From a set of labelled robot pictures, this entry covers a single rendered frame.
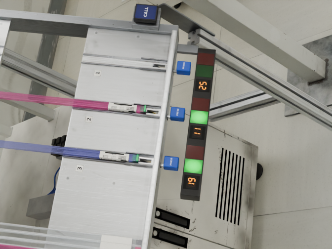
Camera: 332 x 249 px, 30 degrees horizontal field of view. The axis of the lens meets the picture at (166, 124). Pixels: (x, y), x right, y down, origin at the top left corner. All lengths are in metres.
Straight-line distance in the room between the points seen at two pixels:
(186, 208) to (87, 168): 0.52
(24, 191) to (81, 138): 0.65
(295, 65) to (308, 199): 0.41
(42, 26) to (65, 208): 0.44
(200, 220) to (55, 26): 0.69
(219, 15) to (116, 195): 0.68
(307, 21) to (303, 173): 0.55
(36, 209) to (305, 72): 0.91
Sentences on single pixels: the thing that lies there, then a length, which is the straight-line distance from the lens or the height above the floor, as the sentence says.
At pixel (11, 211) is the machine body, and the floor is 0.62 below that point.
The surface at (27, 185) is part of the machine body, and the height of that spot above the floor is 0.62.
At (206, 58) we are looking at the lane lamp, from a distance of 1.38.
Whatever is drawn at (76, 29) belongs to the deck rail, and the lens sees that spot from 1.44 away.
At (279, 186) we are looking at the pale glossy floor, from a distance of 1.99.
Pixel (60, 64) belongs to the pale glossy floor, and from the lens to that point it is 3.50.
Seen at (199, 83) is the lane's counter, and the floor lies 0.66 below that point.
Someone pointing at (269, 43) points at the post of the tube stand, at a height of 0.28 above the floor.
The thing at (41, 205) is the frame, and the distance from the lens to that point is 1.72.
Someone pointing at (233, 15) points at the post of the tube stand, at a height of 0.44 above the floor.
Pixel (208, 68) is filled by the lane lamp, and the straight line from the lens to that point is 1.36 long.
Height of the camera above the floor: 1.47
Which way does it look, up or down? 36 degrees down
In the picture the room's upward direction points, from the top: 65 degrees counter-clockwise
